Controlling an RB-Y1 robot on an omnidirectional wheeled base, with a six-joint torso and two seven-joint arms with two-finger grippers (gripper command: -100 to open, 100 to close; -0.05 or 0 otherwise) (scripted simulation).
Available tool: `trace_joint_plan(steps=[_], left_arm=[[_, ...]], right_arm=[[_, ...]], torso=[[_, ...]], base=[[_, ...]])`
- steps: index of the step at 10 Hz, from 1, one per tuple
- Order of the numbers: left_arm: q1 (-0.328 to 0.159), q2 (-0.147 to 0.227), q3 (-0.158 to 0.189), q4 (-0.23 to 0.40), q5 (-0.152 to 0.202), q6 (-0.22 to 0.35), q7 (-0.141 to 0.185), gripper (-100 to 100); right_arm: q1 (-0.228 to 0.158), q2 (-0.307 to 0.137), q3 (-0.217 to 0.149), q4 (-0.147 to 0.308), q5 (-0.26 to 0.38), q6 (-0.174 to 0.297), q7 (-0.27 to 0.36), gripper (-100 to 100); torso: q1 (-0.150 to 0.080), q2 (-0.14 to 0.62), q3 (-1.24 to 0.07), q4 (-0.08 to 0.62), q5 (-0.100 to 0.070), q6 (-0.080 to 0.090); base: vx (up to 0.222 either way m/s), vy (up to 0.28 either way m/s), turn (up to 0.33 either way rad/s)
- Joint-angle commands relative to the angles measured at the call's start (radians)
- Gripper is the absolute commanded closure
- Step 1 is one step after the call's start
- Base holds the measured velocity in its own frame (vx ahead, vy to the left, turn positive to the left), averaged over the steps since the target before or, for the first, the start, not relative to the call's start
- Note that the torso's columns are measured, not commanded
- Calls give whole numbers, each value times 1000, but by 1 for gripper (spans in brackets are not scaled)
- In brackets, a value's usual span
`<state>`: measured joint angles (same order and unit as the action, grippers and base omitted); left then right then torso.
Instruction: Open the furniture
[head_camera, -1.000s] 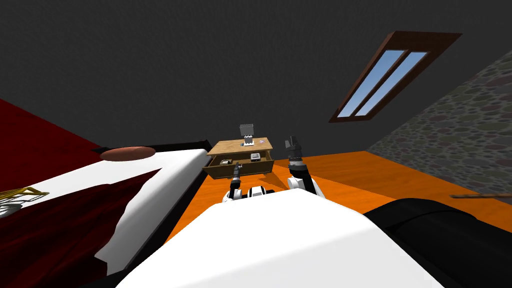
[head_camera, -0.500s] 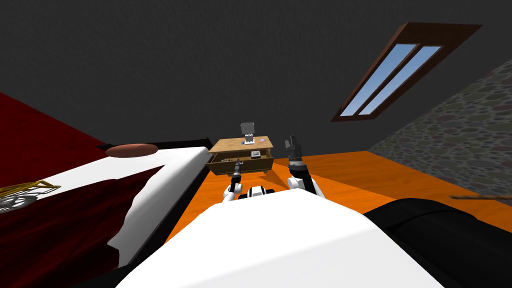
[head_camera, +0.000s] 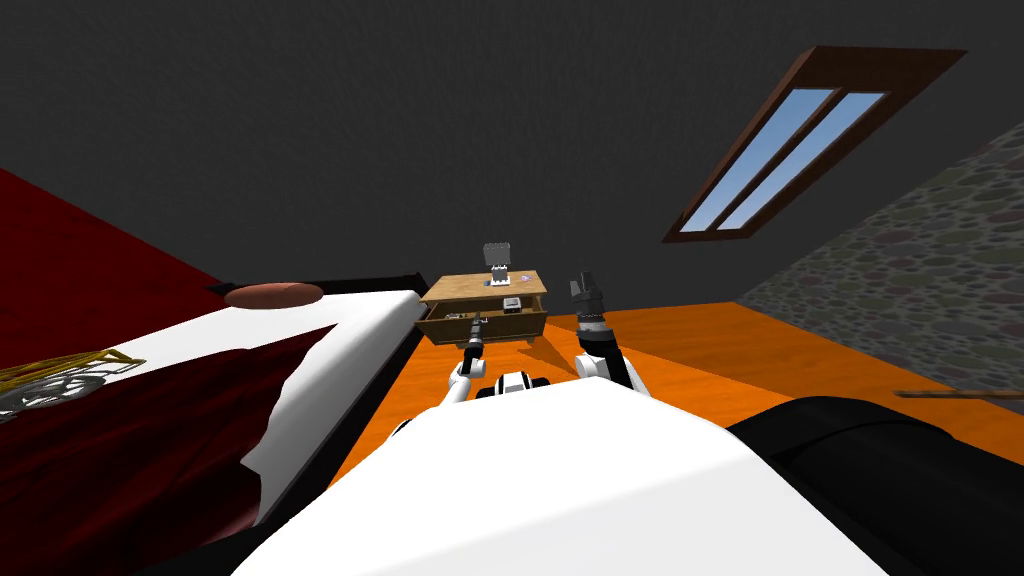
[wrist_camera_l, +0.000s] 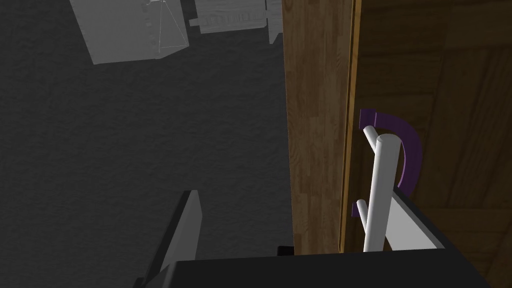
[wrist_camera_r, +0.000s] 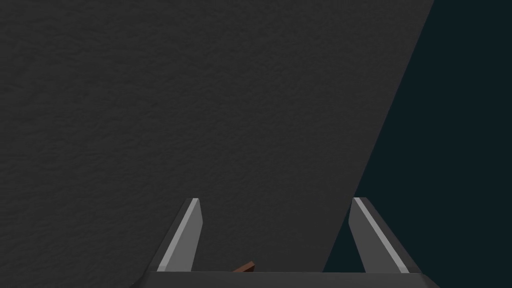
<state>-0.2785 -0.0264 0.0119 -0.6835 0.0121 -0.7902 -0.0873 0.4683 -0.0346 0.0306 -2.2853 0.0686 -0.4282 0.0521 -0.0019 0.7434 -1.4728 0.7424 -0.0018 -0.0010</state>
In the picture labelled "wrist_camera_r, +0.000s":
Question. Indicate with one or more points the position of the brown wooden piece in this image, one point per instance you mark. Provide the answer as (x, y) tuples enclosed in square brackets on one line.
[(244, 268)]

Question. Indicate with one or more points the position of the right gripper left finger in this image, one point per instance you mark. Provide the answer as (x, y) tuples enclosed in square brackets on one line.
[(184, 239)]

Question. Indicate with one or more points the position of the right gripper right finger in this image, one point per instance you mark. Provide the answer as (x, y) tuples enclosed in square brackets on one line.
[(374, 240)]

